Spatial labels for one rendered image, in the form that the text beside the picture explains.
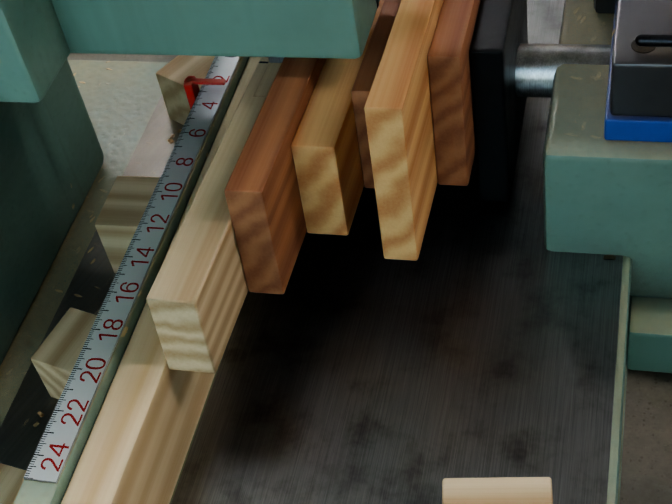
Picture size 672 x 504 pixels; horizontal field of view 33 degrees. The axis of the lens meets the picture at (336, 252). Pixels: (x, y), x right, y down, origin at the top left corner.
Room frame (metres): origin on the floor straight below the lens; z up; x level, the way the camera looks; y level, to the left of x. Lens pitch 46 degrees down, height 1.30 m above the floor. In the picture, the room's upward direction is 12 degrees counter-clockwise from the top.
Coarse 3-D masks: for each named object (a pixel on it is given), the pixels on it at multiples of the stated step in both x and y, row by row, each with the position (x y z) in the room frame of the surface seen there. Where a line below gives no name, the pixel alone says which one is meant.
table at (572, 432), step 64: (448, 192) 0.41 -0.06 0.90; (512, 192) 0.40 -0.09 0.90; (320, 256) 0.38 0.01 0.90; (448, 256) 0.37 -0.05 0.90; (512, 256) 0.36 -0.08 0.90; (576, 256) 0.35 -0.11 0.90; (256, 320) 0.35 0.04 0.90; (320, 320) 0.34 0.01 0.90; (384, 320) 0.34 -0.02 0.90; (448, 320) 0.33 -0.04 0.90; (512, 320) 0.32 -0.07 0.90; (576, 320) 0.31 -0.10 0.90; (640, 320) 0.33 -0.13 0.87; (256, 384) 0.32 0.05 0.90; (320, 384) 0.31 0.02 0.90; (384, 384) 0.30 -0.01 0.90; (448, 384) 0.29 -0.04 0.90; (512, 384) 0.29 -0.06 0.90; (576, 384) 0.28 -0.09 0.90; (192, 448) 0.29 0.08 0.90; (256, 448) 0.28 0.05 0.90; (320, 448) 0.28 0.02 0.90; (384, 448) 0.27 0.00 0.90; (448, 448) 0.26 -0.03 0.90; (512, 448) 0.26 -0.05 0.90; (576, 448) 0.25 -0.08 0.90
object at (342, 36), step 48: (96, 0) 0.43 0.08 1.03; (144, 0) 0.43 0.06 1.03; (192, 0) 0.42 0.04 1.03; (240, 0) 0.41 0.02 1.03; (288, 0) 0.40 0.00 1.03; (336, 0) 0.40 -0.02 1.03; (96, 48) 0.44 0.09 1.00; (144, 48) 0.43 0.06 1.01; (192, 48) 0.42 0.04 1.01; (240, 48) 0.41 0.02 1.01; (288, 48) 0.41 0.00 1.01; (336, 48) 0.40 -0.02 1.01
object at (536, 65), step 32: (480, 0) 0.43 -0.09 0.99; (512, 0) 0.42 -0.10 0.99; (480, 32) 0.41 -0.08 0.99; (512, 32) 0.42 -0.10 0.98; (480, 64) 0.39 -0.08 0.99; (512, 64) 0.41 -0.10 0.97; (544, 64) 0.42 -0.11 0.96; (608, 64) 0.41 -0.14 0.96; (480, 96) 0.39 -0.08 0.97; (512, 96) 0.41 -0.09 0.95; (544, 96) 0.42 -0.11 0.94; (480, 128) 0.39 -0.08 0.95; (512, 128) 0.41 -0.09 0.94; (480, 160) 0.39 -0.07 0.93; (512, 160) 0.40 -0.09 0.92; (480, 192) 0.39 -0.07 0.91
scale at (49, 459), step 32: (224, 64) 0.47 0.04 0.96; (192, 128) 0.43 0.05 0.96; (192, 160) 0.41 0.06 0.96; (160, 192) 0.39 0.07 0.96; (160, 224) 0.37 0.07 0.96; (128, 256) 0.35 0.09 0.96; (128, 288) 0.33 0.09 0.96; (96, 320) 0.32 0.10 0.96; (96, 352) 0.30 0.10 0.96; (96, 384) 0.29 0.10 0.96; (64, 416) 0.27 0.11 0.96; (64, 448) 0.26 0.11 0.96; (32, 480) 0.25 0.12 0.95
